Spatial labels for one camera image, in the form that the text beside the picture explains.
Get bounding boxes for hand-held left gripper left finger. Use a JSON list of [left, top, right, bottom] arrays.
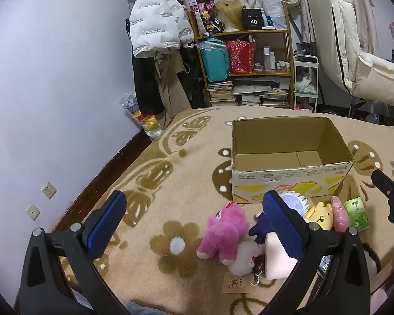
[[19, 190, 127, 315]]

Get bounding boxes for pink swirl round cushion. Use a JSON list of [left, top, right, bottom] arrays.
[[264, 231, 299, 280]]

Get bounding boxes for yellow bear plush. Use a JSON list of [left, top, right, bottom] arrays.
[[303, 202, 334, 231]]

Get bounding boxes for white wall socket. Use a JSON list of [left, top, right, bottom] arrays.
[[41, 182, 57, 199], [26, 204, 41, 221]]

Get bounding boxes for black box with white print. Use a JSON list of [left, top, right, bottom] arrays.
[[242, 7, 265, 29]]

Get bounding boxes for pink plush bear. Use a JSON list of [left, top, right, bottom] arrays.
[[196, 202, 250, 265]]

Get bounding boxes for white fluffy plush toy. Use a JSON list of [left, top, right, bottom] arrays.
[[228, 240, 266, 275]]

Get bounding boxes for clear plastic bag yellow items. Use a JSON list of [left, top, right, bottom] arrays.
[[120, 92, 161, 140]]

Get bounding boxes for red patterned bag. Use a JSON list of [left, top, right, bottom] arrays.
[[226, 39, 257, 74]]

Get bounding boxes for white trolley cart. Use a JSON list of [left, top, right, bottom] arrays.
[[293, 54, 319, 112]]

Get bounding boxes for dark red keychain charm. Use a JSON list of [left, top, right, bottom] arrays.
[[253, 255, 267, 274]]

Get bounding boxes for white and brown cat plush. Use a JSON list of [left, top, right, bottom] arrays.
[[297, 70, 314, 86]]

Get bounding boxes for beige trench coat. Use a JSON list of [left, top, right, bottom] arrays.
[[154, 51, 193, 128]]

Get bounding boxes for cardboard box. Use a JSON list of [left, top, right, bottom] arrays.
[[231, 116, 354, 204]]

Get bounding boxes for cream puffer coat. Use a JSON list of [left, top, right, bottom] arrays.
[[307, 0, 394, 107]]

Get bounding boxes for teal bag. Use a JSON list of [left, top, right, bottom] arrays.
[[197, 38, 231, 82]]

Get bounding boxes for purple doll with white hair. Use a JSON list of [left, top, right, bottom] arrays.
[[250, 190, 311, 244]]

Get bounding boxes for beige flower print blanket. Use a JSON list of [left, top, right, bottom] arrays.
[[53, 107, 394, 315]]

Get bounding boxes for pink fluffy plush toy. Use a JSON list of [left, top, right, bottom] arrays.
[[330, 196, 351, 232]]

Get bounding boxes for black cartoon print pouches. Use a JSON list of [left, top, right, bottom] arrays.
[[190, 0, 222, 36]]

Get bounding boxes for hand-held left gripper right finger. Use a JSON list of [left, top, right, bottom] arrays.
[[259, 190, 371, 315]]

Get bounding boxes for white printed puffer jacket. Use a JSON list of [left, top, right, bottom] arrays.
[[129, 0, 195, 59]]

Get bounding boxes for green tissue packet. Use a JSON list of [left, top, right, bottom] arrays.
[[343, 197, 370, 229]]

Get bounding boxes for blonde wig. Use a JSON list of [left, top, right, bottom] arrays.
[[216, 1, 247, 32]]

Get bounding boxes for black hanging garment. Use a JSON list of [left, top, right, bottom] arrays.
[[133, 52, 166, 114]]

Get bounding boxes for black tissue packet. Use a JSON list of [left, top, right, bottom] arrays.
[[317, 256, 332, 277]]

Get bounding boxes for stack of books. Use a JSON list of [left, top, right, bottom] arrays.
[[207, 80, 235, 107]]

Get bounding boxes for wooden shelf unit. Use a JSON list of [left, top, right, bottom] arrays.
[[187, 2, 294, 107]]

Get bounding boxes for white plastic bag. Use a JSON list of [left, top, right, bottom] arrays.
[[262, 0, 288, 30]]

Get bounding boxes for pile of books and papers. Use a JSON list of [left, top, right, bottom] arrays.
[[233, 79, 291, 107]]

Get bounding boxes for person's denim trouser leg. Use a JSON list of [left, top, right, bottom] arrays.
[[123, 300, 174, 315]]

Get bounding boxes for bear print card tag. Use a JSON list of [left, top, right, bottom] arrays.
[[222, 272, 255, 293]]

